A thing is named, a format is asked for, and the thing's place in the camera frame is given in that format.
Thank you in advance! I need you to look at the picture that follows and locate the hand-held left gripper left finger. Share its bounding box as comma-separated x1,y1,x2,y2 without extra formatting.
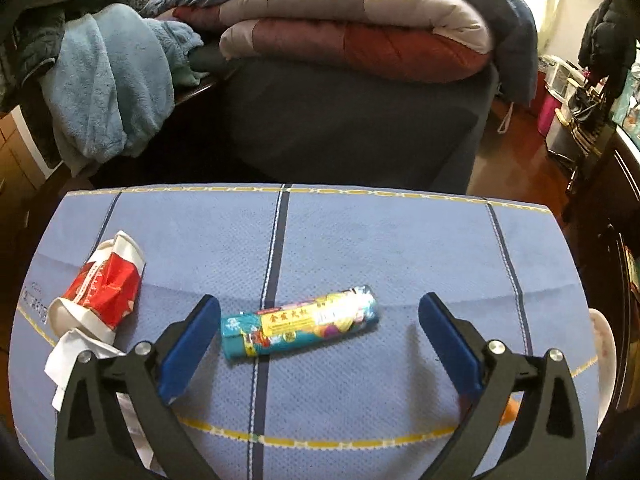
52,294,222,480

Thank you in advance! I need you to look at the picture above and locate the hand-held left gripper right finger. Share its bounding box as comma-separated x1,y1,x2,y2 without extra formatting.
418,291,588,480

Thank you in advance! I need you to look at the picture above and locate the teal printed roll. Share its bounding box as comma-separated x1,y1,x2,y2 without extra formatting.
220,284,380,361

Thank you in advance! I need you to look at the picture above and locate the crushed red white paper cup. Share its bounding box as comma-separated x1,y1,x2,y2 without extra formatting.
47,231,147,345

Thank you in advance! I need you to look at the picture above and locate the white tissue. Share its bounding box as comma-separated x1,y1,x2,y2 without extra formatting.
44,329,151,461

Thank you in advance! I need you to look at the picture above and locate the white plate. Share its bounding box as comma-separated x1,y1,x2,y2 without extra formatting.
589,307,617,436

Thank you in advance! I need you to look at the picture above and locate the blue striped tablecloth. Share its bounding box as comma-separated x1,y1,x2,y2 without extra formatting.
7,182,601,480

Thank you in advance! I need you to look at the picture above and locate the pink plastic bin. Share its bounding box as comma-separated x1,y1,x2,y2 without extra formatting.
536,94,562,137

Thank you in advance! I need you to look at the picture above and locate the orange wooden wardrobe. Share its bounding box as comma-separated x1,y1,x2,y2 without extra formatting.
0,110,56,241

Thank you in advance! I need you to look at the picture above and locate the light blue fleece robe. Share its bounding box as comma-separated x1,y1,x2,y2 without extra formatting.
40,2,203,178

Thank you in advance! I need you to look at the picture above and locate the clear plastic storage box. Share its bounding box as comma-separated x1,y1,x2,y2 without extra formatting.
542,54,588,106

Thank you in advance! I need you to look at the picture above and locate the folded red grey quilt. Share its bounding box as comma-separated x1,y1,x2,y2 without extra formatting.
140,0,538,106

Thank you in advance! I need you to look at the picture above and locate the folded pink grey quilt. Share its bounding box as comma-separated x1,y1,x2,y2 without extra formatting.
172,0,493,83

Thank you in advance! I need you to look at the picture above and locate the dark padded jacket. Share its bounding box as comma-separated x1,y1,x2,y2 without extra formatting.
10,5,68,168

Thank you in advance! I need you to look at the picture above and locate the black hanging coat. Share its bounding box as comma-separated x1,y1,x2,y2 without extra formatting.
577,0,633,81

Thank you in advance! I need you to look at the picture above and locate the sheer cream curtain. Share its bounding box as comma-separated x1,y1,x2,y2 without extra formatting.
532,0,576,58

